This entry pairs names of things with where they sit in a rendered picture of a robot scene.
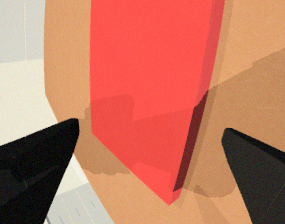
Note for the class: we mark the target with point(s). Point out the red lid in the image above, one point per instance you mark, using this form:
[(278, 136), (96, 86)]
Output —
[(151, 63)]

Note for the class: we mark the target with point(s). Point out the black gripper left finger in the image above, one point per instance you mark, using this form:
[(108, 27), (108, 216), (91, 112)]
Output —
[(31, 171)]

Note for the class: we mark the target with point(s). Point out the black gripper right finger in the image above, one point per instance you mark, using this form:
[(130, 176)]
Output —
[(259, 172)]

